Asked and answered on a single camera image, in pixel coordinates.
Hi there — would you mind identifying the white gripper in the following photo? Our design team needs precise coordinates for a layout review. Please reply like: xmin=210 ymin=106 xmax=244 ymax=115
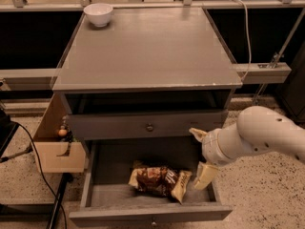
xmin=189 ymin=128 xmax=233 ymax=190

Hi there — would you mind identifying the brown chip bag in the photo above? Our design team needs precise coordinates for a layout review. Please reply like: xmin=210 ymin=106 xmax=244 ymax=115
xmin=129 ymin=160 xmax=193 ymax=203

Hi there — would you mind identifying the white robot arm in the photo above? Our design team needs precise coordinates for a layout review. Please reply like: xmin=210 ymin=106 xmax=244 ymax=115
xmin=189 ymin=106 xmax=305 ymax=190

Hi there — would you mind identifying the closed grey top drawer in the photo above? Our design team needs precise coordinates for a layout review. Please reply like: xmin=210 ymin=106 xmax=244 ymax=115
xmin=67 ymin=110 xmax=228 ymax=140

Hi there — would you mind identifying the grey wooden drawer cabinet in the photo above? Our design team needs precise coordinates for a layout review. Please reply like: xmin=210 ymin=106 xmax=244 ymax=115
xmin=51 ymin=6 xmax=244 ymax=155

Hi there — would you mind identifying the open grey middle drawer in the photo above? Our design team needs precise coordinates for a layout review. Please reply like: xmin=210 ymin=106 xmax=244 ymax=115
xmin=70 ymin=136 xmax=232 ymax=227

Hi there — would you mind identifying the black stand leg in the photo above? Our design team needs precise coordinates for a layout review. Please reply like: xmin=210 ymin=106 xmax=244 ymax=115
xmin=46 ymin=173 xmax=73 ymax=229

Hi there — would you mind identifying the small orange ball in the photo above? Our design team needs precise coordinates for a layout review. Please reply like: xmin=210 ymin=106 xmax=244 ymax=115
xmin=58 ymin=129 xmax=68 ymax=137

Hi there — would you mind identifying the light wooden side box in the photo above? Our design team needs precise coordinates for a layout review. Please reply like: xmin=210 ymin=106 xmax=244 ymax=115
xmin=33 ymin=94 xmax=86 ymax=173

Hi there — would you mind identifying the white ceramic bowl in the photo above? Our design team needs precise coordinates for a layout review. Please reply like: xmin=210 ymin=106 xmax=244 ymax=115
xmin=84 ymin=3 xmax=113 ymax=28

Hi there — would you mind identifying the black equipment at left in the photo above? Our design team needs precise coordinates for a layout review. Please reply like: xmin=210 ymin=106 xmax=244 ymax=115
xmin=0 ymin=110 xmax=19 ymax=157

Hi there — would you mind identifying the black cable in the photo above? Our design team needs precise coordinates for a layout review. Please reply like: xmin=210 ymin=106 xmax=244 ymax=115
xmin=10 ymin=120 xmax=68 ymax=229

